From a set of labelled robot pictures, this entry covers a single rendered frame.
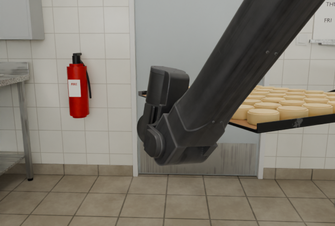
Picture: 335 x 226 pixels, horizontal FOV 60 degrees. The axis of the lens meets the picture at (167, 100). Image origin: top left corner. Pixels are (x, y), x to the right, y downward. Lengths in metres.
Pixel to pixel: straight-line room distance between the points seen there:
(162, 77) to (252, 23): 0.19
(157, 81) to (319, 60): 2.18
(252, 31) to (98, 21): 2.15
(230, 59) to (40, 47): 2.33
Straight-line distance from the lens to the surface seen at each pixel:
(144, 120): 0.46
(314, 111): 0.56
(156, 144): 0.39
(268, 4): 0.29
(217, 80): 0.32
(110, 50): 2.38
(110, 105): 2.43
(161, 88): 0.44
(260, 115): 0.47
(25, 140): 2.63
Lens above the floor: 1.13
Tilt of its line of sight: 11 degrees down
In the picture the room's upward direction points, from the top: straight up
